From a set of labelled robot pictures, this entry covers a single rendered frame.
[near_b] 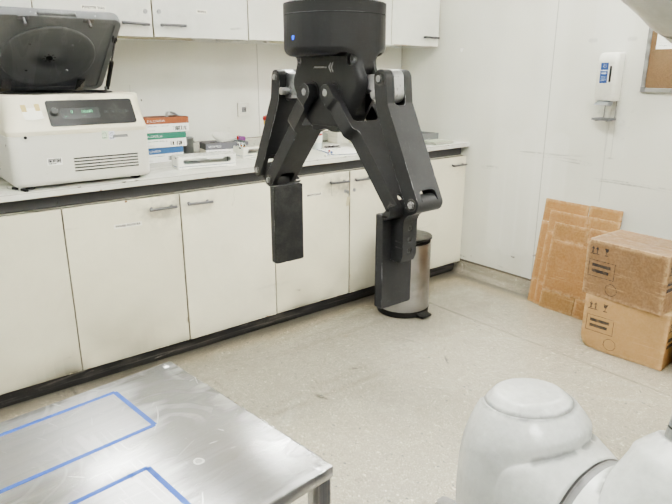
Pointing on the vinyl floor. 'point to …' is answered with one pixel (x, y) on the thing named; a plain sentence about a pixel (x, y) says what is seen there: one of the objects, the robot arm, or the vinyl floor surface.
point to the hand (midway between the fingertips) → (334, 266)
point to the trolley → (154, 449)
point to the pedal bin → (420, 270)
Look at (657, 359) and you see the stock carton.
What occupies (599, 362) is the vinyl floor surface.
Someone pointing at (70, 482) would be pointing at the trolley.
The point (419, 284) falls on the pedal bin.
